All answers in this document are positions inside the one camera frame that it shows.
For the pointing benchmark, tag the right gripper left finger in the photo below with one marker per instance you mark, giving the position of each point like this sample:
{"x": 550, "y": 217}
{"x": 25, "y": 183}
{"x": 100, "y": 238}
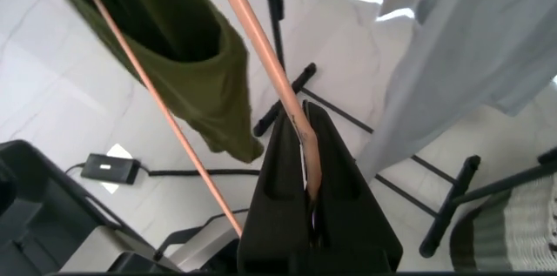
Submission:
{"x": 278, "y": 206}

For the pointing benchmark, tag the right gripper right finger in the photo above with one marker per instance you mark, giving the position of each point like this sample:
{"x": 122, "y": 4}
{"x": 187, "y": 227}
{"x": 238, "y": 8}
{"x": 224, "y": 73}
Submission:
{"x": 352, "y": 224}

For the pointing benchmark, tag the green garment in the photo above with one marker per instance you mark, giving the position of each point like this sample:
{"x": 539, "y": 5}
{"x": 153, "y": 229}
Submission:
{"x": 209, "y": 84}

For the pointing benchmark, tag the pink clothes hanger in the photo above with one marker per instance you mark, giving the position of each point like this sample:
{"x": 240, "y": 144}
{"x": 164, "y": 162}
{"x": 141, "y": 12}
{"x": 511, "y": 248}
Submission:
{"x": 261, "y": 41}

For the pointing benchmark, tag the pale grey shorts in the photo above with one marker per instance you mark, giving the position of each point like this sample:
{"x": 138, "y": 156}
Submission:
{"x": 457, "y": 71}

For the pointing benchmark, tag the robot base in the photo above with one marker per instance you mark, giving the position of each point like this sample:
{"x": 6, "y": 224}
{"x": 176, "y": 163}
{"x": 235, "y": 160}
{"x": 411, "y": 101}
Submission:
{"x": 43, "y": 206}

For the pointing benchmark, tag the white laundry basket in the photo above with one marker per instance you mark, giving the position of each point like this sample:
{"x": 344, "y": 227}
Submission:
{"x": 522, "y": 224}

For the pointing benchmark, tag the black clothes rack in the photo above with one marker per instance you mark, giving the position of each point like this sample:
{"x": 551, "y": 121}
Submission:
{"x": 273, "y": 6}

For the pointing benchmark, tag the black power adapter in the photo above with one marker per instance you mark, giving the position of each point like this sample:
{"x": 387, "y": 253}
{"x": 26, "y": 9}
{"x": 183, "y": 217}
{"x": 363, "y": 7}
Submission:
{"x": 111, "y": 168}

